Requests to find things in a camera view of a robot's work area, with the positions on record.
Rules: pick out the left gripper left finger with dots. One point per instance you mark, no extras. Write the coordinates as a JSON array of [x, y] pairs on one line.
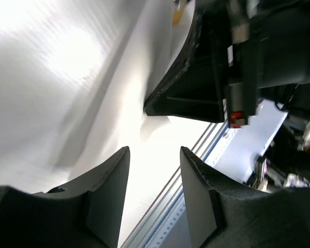
[[84, 212]]

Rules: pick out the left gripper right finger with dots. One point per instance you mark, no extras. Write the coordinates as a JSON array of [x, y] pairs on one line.
[[226, 213]]

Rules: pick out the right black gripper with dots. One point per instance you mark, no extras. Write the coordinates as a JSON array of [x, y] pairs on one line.
[[238, 52]]

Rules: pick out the gold knife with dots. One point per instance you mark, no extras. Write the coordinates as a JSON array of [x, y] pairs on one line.
[[177, 16]]

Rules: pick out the white paper napkin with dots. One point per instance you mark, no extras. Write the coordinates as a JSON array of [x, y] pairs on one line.
[[113, 117]]

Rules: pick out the white slotted cable duct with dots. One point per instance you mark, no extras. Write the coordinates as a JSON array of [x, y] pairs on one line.
[[169, 206]]

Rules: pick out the aluminium mounting rail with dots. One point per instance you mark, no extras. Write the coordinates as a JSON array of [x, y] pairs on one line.
[[180, 231]]

